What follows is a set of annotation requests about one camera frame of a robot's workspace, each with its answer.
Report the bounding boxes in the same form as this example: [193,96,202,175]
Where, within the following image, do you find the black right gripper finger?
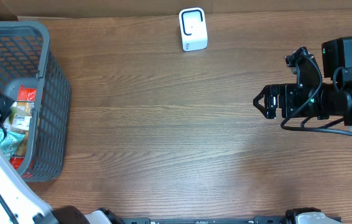
[253,98,277,119]
[253,85,277,102]

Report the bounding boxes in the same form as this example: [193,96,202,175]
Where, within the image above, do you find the green snack packet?
[4,101,34,133]

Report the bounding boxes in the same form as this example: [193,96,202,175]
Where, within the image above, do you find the orange spaghetti packet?
[10,85,37,169]

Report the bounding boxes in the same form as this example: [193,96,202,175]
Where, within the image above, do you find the teal snack packet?
[0,129,25,160]

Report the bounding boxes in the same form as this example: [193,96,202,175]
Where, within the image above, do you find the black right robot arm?
[253,36,352,138]

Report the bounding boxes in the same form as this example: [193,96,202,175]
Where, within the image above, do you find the white barcode scanner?
[178,7,208,52]

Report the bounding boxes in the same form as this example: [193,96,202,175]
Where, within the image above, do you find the grey plastic shopping basket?
[0,21,72,182]

